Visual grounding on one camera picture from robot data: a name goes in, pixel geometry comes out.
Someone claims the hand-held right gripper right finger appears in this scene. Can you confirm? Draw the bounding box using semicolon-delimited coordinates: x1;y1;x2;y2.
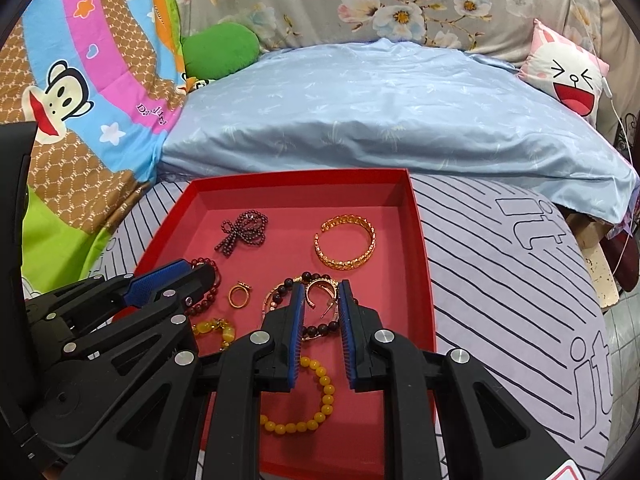
338;280;573;480

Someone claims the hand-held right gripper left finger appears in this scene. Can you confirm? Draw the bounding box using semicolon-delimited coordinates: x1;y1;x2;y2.
60;280;307;480

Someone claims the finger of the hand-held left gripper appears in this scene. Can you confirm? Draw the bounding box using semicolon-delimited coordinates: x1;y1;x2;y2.
25;258;221;332
32;286;201;403

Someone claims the dark wood bead bracelet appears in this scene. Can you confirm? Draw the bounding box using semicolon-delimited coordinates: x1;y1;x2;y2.
280;271;346;338

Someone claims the rose gold bangle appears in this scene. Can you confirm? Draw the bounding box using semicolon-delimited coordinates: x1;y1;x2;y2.
262;275;321;343

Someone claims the gold hoop earring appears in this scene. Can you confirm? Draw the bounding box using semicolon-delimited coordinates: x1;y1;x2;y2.
306;280;341;323

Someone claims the red bead bracelet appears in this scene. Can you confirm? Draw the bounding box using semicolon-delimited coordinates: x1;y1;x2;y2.
185;257;223;317

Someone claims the yellow bead bracelet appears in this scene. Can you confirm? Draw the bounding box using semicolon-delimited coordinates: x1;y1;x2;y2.
259;355;337;436

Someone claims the yellow crystal charm bracelet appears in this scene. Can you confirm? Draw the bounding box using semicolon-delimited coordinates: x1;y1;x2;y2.
192;317;238;353

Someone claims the gold ring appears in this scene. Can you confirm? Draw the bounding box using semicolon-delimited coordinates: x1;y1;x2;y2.
229;282;253;309

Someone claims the red cardboard box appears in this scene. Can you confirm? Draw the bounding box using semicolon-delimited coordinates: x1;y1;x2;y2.
132;168;440;480

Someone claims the dark beaded bow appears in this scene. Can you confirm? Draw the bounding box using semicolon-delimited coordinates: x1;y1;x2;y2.
215;212;271;256

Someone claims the cartoon monkey blanket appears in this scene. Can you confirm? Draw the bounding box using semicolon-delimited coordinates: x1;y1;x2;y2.
0;0;193;296

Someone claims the light blue pillow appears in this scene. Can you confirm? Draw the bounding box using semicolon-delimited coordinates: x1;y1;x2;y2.
160;37;640;226

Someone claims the green plush toy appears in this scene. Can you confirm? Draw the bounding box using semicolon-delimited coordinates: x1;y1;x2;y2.
181;22;261;81

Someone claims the dark wooden furniture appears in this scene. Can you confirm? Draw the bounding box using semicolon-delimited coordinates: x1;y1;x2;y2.
602;232;640;293

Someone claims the pink rabbit face pillow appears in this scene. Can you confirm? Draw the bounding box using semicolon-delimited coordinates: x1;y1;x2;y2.
517;17;611;128

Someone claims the gold chain cuff bangle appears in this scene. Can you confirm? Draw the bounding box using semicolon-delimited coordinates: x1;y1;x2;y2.
314;214;376;271

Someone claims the white cable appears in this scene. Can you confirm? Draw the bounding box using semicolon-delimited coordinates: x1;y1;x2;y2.
560;0;633;286

